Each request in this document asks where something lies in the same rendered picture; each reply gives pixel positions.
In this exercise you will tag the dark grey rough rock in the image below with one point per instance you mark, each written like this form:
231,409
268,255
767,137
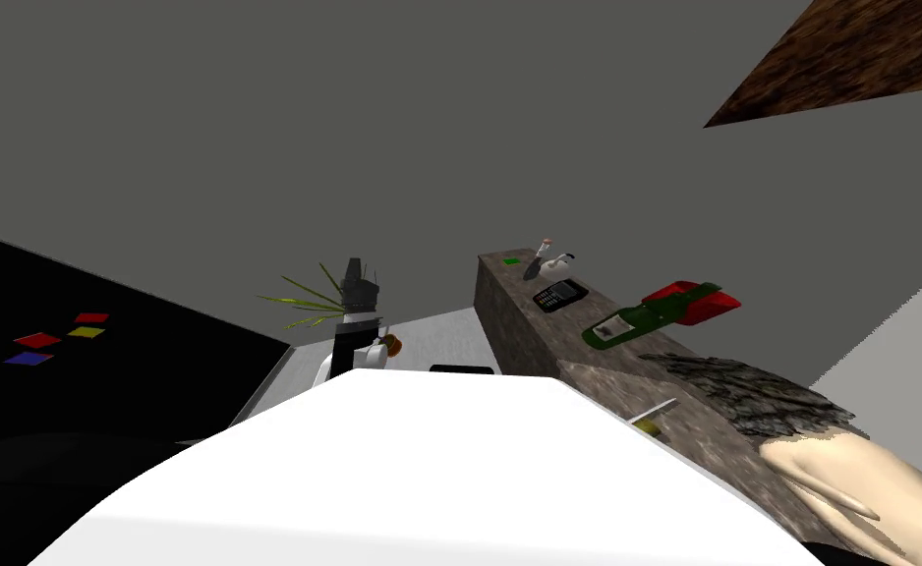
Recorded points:
752,393

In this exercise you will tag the yellow-green spiky plant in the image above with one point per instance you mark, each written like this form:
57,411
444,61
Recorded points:
304,303

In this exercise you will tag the beige smooth sculpture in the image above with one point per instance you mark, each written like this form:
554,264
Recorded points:
862,487

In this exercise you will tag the white kettle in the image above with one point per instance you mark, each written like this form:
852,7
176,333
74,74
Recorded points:
557,268

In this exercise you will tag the green bottle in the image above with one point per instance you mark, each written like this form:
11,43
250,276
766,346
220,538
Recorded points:
638,320

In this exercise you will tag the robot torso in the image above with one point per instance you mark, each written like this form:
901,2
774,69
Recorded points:
398,472

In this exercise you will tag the red box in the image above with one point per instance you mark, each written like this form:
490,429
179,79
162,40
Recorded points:
705,305

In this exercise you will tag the black panel with coloured squares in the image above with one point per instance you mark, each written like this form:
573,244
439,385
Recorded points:
115,369

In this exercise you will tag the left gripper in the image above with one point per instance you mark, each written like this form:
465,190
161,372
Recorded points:
359,295

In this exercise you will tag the pale stick with yellow end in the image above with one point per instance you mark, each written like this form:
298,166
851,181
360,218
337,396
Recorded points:
653,415

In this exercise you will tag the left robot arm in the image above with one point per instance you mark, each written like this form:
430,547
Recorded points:
351,346

